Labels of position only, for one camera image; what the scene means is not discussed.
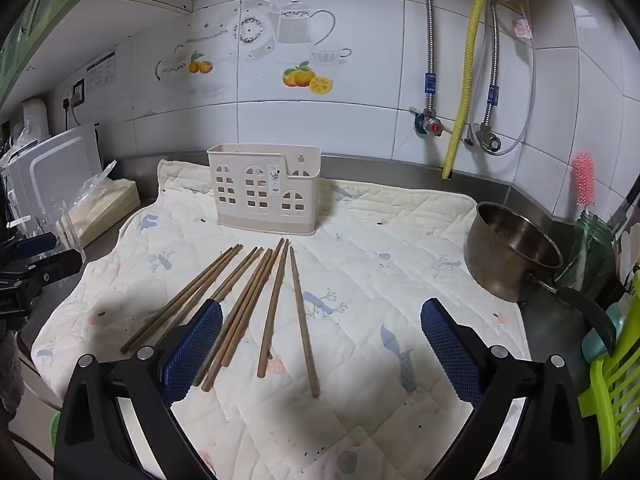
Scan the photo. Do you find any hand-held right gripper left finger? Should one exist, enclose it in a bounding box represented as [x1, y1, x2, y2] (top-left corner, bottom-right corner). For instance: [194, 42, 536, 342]
[54, 298, 223, 480]

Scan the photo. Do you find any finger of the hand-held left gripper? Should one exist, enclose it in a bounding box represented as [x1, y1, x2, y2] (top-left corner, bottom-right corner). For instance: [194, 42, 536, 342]
[0, 232, 57, 262]
[0, 249, 83, 292]

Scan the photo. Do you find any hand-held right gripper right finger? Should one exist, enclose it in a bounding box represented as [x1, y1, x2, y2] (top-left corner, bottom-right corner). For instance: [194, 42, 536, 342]
[420, 297, 587, 480]

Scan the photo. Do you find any row of wooden chopsticks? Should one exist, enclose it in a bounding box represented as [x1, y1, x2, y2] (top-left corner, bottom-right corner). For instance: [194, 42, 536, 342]
[121, 238, 321, 399]

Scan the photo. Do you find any beige plastic chopstick holder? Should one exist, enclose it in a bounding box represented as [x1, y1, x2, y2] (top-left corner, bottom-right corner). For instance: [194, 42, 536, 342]
[207, 143, 322, 237]

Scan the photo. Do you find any clear plastic bag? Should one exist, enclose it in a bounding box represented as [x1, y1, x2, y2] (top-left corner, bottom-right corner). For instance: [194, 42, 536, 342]
[54, 160, 118, 251]

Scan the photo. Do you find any grey cloth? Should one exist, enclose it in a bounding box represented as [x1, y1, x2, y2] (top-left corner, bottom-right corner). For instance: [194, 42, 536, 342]
[0, 327, 27, 413]

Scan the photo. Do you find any beige wooden box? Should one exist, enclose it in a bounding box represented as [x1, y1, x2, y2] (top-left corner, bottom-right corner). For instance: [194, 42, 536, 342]
[67, 180, 142, 248]

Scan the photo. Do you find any printed quilted mat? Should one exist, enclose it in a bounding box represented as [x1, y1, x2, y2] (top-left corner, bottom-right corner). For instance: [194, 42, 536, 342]
[31, 159, 531, 480]

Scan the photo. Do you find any white appliance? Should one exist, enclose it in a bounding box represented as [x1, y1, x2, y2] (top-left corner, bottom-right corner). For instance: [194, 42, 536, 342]
[20, 99, 49, 137]

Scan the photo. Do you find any teal plastic cup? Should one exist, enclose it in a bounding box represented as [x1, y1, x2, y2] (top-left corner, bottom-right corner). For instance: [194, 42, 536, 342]
[581, 310, 626, 366]

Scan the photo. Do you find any green plastic dish rack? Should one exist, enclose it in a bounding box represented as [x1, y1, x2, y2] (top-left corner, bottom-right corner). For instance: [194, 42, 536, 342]
[577, 280, 640, 472]

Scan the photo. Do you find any green glass jar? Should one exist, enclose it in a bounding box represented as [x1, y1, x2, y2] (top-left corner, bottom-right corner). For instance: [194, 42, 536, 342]
[557, 209, 620, 292]

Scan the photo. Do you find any white notice sticker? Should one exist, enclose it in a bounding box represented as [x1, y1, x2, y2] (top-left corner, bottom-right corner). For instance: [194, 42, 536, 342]
[85, 50, 117, 89]

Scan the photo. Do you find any steel angle valve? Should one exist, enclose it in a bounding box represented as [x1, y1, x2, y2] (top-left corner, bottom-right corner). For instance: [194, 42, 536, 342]
[464, 122, 503, 154]

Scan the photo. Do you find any pink bottle brush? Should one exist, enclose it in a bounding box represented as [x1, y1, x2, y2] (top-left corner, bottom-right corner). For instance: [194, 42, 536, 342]
[571, 151, 597, 208]

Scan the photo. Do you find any steel pot with black handle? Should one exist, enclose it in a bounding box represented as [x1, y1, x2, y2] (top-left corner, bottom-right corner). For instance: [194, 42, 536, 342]
[464, 201, 618, 356]

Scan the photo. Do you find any black wall socket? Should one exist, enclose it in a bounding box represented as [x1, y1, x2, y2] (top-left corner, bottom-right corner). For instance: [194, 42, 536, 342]
[62, 79, 87, 112]

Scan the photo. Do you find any green wall cabinet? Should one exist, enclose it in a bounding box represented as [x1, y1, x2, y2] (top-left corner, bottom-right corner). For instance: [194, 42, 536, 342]
[0, 0, 196, 111]

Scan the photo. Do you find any red handle valve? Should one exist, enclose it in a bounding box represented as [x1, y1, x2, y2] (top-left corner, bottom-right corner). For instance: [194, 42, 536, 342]
[409, 106, 453, 139]

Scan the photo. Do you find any thin clear hose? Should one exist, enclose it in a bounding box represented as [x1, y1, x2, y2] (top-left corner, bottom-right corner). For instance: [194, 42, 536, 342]
[492, 42, 537, 157]

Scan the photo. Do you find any yellow gas hose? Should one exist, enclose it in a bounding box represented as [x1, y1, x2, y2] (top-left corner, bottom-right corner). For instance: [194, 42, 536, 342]
[440, 0, 490, 181]

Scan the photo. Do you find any braided steel hose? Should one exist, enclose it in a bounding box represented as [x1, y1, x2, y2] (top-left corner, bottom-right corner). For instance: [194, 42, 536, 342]
[417, 0, 442, 111]
[479, 0, 518, 127]

